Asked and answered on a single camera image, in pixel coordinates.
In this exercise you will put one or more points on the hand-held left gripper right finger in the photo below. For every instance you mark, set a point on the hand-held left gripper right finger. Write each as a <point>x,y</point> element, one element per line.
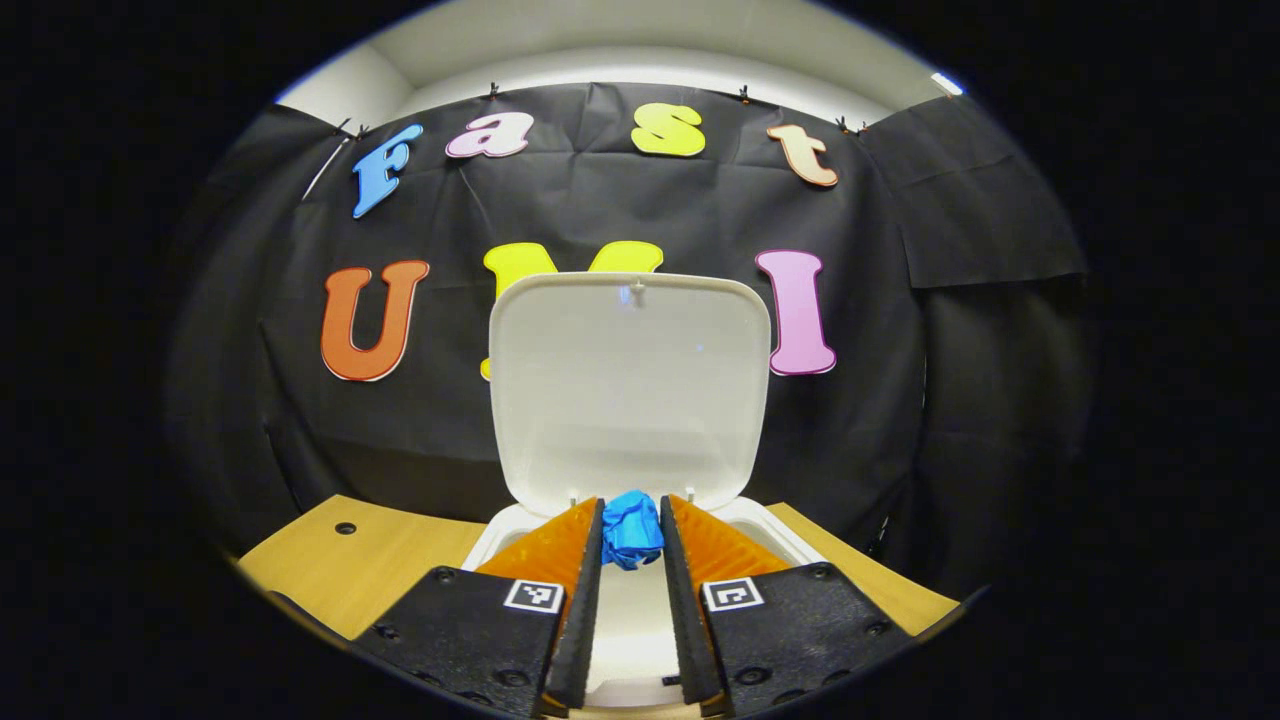
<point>685,640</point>

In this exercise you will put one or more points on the wooden desktop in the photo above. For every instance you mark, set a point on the wooden desktop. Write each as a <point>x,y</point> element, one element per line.
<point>380,560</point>

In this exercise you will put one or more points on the black backdrop cloth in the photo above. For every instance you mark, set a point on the black backdrop cloth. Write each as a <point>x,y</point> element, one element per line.
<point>600,200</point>

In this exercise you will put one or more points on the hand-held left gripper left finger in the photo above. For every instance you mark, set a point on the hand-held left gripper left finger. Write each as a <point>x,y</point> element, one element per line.
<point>578,640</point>

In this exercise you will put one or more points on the white desktop garbage bin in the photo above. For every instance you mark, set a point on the white desktop garbage bin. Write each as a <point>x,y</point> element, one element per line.
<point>630,400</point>

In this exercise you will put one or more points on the blue paper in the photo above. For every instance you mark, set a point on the blue paper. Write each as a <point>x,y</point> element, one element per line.
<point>632,530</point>

